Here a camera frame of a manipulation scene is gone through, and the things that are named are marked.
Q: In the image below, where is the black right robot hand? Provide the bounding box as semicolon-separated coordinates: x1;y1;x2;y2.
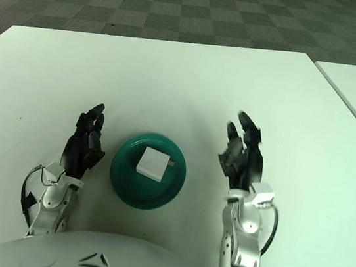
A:
212;109;271;194

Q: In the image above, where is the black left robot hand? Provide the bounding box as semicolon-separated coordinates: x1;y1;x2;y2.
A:
57;98;113;183

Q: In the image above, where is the white cube charger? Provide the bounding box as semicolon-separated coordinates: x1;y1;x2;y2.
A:
134;145;177;184

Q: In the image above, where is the green round plate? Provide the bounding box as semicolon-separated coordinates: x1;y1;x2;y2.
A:
105;127;193;216

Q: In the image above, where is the grey robot torso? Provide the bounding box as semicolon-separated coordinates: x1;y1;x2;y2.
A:
0;217;232;267

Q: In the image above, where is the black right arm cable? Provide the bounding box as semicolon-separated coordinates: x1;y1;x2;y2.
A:
259;202;282;254

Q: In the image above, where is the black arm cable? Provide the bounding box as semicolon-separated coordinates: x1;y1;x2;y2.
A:
17;164;45;227
259;202;282;254

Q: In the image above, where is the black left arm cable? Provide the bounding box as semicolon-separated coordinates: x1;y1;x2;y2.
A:
17;164;45;227

